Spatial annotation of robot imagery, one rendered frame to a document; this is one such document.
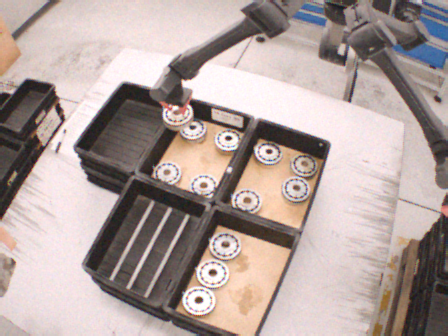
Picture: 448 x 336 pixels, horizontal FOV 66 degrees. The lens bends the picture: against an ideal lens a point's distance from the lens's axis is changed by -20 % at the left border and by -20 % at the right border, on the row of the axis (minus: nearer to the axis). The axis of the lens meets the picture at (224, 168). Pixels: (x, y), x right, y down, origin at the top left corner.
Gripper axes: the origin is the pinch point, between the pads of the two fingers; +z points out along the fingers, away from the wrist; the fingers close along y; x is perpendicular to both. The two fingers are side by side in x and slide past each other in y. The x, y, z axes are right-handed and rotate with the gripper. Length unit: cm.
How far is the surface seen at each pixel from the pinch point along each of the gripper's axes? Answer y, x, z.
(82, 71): -157, 94, 105
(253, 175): 27.6, 0.4, 23.1
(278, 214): 41.5, -11.1, 23.1
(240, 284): 40, -40, 22
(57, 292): -22, -73, 34
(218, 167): 14.8, -1.4, 22.9
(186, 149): 0.6, 1.2, 22.7
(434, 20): 104, 193, 36
